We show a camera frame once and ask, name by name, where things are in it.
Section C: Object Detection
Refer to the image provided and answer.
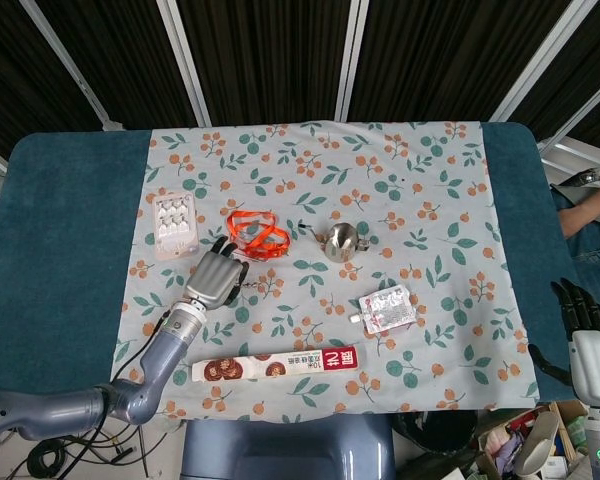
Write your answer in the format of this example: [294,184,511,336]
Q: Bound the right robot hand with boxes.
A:
[527,277,600,407]

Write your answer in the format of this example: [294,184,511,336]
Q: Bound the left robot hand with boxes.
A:
[184,235,251,311]

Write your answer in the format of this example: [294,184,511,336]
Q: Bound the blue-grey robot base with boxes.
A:
[179,413,396,480]

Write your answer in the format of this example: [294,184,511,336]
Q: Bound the person's forearm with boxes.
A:
[557,174,600,239]

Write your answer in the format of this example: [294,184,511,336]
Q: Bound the silver pill blister pack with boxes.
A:
[152,192,201,261]

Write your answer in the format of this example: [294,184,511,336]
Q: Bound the white slipper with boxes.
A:
[513,410,561,477]

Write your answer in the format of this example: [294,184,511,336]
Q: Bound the baking paper box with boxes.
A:
[191,343,362,387]

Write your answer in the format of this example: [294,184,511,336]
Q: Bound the floral print tablecloth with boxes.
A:
[110,119,540,416]

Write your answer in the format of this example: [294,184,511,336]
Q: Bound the cardboard box of clutter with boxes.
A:
[474,399,594,480]

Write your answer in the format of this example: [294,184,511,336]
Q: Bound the teal table cover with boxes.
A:
[0,122,581,401]

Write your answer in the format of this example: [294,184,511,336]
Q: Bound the white spout pouch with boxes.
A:
[349,283,427,335]

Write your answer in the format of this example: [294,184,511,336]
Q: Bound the black bin bag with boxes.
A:
[393,409,479,457]

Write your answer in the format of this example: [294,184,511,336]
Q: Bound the orange lanyard strap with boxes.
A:
[224,209,291,260]

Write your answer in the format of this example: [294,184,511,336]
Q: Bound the white aluminium partition post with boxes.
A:
[157,0,212,127]
[489,0,589,124]
[333,0,370,124]
[19,0,126,131]
[537,67,600,171]

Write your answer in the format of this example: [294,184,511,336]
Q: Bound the black floor cables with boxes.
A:
[22,414,149,480]

